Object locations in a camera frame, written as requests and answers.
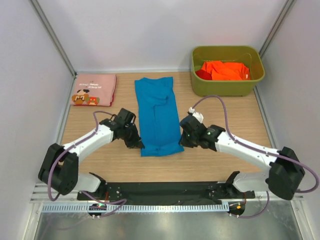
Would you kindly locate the red t shirt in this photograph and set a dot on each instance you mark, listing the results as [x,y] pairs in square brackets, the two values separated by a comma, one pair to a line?
[202,74]

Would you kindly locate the aluminium frame post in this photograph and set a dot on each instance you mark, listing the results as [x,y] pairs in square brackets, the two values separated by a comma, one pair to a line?
[285,10]
[52,35]

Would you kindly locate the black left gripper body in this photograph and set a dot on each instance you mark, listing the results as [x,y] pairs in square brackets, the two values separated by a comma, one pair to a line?
[132,138]

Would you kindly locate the white slotted cable duct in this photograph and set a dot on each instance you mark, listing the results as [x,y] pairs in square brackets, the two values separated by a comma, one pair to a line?
[90,208]

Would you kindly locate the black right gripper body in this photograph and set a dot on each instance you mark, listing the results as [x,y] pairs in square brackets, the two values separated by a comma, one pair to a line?
[187,138]

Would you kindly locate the blue t shirt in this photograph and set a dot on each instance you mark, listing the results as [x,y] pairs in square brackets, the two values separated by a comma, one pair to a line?
[158,117]

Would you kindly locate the folded pink t shirt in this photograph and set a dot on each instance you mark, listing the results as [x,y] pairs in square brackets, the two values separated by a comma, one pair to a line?
[94,90]

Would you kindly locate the orange t shirt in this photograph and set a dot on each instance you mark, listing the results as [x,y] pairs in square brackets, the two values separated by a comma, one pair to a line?
[226,71]

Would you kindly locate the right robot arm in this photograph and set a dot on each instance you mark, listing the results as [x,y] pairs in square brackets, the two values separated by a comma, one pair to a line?
[280,173]

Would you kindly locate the left aluminium frame post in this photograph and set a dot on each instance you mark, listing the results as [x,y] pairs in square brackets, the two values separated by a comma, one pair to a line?
[52,35]

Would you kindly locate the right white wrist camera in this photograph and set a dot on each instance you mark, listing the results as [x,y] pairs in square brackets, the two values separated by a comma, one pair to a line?
[196,114]

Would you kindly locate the aluminium front rail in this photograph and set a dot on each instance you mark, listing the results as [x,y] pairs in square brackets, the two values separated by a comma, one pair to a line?
[40,194]

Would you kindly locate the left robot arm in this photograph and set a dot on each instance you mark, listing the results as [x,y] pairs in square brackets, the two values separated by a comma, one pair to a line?
[60,167]

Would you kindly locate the olive green plastic bin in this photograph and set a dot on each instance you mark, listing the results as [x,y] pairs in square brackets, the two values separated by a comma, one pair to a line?
[226,53]

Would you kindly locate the right aluminium frame post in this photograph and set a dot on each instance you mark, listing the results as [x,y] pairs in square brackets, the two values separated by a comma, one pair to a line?
[285,10]

